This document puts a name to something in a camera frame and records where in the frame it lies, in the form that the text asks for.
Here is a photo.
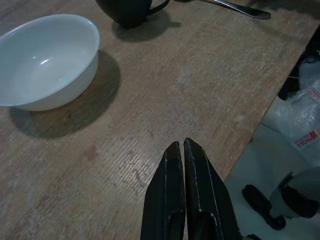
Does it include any white ceramic bowl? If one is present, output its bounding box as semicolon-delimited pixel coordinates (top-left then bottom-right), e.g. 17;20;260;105
0;13;101;112

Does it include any black mug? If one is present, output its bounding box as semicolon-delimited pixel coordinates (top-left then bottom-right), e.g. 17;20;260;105
94;0;171;30

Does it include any grey black robot leg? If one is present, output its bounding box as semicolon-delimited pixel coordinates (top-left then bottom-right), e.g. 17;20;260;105
241;166;320;231

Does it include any clear bubble wrap bag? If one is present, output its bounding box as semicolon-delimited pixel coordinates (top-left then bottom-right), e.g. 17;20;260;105
259;56;320;166

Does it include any silver metal cutlery piece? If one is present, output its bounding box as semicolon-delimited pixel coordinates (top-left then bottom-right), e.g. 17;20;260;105
174;0;272;21

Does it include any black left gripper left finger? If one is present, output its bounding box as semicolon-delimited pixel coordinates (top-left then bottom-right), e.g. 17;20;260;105
140;141;187;240

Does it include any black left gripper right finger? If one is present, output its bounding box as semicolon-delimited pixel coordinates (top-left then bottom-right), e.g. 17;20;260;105
183;137;243;240

